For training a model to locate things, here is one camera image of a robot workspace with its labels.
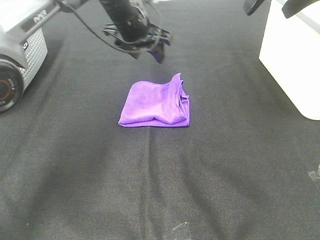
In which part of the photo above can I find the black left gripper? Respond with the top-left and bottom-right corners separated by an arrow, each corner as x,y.
103,7 -> 173,64

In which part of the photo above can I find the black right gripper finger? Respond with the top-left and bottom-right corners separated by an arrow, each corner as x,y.
281,0 -> 317,19
243,0 -> 265,16

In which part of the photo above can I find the purple microfiber towel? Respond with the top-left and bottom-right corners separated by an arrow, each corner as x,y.
118,73 -> 190,128

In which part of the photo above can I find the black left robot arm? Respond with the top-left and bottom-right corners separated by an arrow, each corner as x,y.
0,0 -> 172,114

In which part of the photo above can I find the white plastic bin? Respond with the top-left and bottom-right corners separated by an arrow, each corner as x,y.
259,0 -> 320,121

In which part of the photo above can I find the grey perforated plastic basket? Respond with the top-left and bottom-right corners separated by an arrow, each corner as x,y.
19,28 -> 48,91

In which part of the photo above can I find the black fabric table cover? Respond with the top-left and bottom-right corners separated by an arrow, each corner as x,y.
0,0 -> 320,240

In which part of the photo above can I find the clear tape piece right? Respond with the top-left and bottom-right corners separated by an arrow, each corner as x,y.
307,165 -> 320,189

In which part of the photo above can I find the clear tape piece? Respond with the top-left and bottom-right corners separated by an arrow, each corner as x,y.
171,222 -> 191,240
307,165 -> 320,189

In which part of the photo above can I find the clear tape piece bottom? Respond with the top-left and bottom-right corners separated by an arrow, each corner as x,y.
171,222 -> 191,240

